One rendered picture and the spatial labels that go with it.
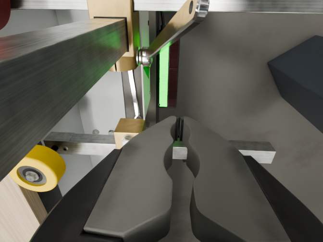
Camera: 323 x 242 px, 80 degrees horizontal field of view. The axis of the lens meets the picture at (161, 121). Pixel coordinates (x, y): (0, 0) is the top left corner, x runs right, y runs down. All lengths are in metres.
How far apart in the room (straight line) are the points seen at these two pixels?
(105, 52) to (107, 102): 0.42
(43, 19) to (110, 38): 0.34
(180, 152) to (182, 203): 1.56
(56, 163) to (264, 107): 1.22
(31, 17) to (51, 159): 0.28
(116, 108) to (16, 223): 0.34
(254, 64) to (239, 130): 0.45
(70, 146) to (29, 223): 0.19
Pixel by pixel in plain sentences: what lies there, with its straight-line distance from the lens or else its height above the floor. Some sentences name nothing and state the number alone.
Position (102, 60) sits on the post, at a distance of 0.17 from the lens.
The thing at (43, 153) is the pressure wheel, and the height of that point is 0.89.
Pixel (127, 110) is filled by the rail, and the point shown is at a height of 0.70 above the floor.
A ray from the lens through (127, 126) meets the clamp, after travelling 0.36.
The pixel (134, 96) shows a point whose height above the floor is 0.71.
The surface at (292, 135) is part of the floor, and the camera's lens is 1.58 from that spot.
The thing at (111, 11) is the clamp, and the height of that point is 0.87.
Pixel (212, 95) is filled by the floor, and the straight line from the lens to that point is 1.24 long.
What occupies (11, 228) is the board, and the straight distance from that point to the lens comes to 0.57.
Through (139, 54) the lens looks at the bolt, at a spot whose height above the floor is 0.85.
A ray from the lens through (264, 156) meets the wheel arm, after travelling 0.41.
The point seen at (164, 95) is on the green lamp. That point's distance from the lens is 0.45.
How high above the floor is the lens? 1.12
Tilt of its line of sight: 58 degrees down
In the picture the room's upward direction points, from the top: 174 degrees counter-clockwise
